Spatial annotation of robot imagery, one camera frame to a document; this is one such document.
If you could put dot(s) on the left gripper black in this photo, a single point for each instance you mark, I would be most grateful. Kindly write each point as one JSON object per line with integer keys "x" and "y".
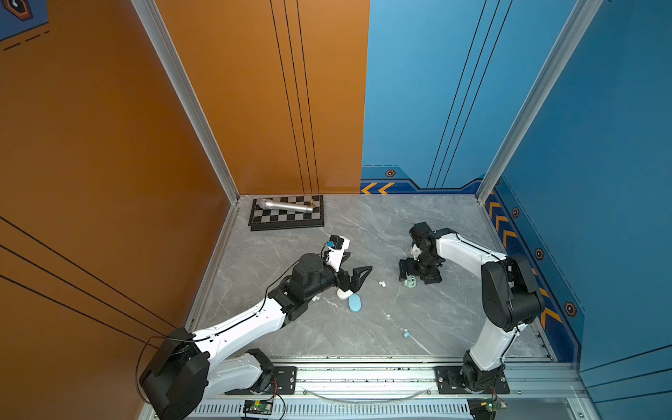
{"x": 353, "y": 284}

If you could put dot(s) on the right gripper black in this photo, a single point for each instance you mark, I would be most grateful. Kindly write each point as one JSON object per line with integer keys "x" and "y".
{"x": 429, "y": 277}

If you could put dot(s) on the mint green earbud charging case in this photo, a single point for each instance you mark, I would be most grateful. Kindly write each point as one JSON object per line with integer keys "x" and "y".
{"x": 410, "y": 282}

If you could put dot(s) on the blue earbud charging case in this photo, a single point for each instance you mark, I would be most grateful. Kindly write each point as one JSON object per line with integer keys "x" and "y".
{"x": 355, "y": 303}

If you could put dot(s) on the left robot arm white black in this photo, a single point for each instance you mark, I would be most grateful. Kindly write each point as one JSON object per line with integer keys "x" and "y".
{"x": 215, "y": 360}

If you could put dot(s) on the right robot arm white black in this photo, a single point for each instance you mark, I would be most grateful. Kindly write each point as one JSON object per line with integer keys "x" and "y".
{"x": 510, "y": 296}

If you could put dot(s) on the white earbud charging case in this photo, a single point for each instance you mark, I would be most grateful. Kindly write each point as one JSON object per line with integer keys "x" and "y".
{"x": 344, "y": 295}

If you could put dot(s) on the black white chessboard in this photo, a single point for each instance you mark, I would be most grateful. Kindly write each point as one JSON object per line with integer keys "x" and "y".
{"x": 266, "y": 220}

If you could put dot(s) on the silver microphone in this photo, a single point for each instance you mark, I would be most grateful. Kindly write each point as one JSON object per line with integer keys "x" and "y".
{"x": 279, "y": 205}

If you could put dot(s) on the right green circuit board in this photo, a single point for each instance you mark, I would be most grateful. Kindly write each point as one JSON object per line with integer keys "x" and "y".
{"x": 486, "y": 409}

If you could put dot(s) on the green circuit board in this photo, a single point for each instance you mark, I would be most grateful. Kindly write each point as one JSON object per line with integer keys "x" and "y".
{"x": 257, "y": 409}
{"x": 486, "y": 409}

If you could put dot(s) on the left green circuit board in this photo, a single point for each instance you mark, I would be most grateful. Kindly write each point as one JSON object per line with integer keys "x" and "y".
{"x": 257, "y": 409}

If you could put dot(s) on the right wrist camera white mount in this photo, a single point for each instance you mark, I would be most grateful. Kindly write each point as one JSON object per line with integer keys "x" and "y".
{"x": 415, "y": 252}

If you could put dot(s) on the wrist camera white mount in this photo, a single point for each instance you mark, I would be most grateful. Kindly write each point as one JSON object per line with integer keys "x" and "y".
{"x": 415, "y": 252}
{"x": 335, "y": 251}

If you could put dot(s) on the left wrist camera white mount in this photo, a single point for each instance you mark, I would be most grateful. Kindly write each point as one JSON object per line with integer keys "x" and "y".
{"x": 335, "y": 251}

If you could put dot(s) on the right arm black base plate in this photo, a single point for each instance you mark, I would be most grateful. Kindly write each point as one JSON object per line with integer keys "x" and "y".
{"x": 471, "y": 380}

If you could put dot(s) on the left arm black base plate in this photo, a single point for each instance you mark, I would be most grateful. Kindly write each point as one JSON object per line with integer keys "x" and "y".
{"x": 280, "y": 380}

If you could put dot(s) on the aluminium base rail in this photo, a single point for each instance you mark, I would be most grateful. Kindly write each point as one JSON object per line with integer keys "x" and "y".
{"x": 405, "y": 388}

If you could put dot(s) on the right aluminium corner post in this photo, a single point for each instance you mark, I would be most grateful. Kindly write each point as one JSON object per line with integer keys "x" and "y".
{"x": 564, "y": 47}

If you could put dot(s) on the aluminium corner post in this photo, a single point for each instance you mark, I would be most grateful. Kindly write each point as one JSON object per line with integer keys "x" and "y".
{"x": 156, "y": 29}
{"x": 564, "y": 47}

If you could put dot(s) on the left aluminium corner post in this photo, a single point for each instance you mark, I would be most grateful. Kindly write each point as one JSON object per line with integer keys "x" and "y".
{"x": 156, "y": 29}

